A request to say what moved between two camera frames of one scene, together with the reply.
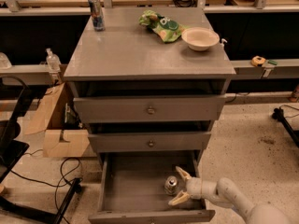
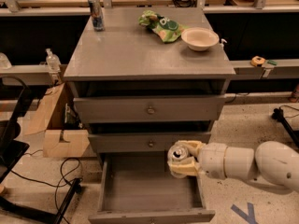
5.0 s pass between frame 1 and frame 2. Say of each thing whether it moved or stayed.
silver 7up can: moved
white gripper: moved
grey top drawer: stayed
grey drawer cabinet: stayed
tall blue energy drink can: stayed
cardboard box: stayed
